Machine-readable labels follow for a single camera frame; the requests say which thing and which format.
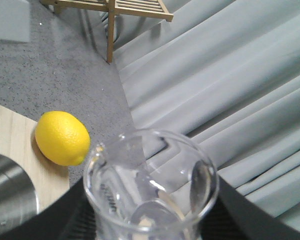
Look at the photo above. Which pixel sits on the grey curtain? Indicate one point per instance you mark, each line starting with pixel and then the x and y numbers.
pixel 226 73

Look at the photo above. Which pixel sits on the grey flat panel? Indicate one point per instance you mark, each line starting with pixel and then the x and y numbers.
pixel 15 16

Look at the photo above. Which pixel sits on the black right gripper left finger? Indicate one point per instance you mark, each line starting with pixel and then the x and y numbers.
pixel 69 218

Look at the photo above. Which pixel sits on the wooden folding rack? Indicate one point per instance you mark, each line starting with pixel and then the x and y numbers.
pixel 140 8

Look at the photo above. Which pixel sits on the steel cocktail jigger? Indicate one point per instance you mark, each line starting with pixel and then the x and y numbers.
pixel 18 197

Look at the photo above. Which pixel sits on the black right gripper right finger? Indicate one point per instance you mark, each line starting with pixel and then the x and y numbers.
pixel 233 217

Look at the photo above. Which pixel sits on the yellow lemon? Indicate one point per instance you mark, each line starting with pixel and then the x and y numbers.
pixel 62 138

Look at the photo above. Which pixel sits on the glass measuring beaker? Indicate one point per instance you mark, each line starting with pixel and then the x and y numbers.
pixel 150 184

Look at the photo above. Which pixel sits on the wooden cutting board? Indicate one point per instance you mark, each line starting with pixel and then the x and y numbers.
pixel 17 141

